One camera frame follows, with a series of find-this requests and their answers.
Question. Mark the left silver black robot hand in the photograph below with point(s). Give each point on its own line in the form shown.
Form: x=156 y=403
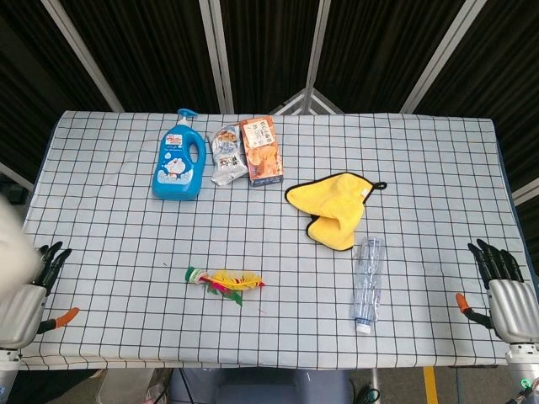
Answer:
x=23 y=311

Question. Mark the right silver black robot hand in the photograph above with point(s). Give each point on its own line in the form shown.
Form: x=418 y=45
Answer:
x=513 y=309

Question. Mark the colourful feather shuttlecock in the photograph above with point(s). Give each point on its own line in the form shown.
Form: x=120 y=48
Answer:
x=236 y=281

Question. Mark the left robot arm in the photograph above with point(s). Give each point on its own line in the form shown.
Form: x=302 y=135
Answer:
x=6 y=370

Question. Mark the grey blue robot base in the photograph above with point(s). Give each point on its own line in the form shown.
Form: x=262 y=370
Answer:
x=261 y=387

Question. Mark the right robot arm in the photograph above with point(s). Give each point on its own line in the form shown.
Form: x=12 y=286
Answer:
x=524 y=366

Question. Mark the blurry beige object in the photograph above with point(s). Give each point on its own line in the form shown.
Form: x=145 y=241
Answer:
x=14 y=240

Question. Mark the yellow floor tape strip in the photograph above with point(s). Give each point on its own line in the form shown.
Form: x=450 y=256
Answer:
x=430 y=385

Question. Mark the dark equipment box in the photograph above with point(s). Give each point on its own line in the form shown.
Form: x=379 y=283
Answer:
x=12 y=185

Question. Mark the clear plastic water bottle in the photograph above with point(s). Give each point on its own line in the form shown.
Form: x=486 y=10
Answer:
x=368 y=286

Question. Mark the blue detergent pump bottle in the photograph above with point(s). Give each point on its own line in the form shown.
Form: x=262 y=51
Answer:
x=177 y=168

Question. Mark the yellow microfibre cloth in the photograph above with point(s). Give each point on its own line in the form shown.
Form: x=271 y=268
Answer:
x=332 y=202

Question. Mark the black partition screen panel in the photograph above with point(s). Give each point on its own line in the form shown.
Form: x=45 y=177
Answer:
x=33 y=63
x=505 y=63
x=379 y=42
x=269 y=42
x=147 y=50

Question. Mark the white checked tablecloth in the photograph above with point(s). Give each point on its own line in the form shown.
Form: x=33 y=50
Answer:
x=269 y=235

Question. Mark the silver snack bag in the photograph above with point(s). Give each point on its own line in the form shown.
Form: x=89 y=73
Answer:
x=227 y=155

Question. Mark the orange snack box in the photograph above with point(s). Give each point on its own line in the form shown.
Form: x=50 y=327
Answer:
x=261 y=151

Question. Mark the white triangular screen foot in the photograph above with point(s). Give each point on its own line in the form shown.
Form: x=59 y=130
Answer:
x=309 y=103

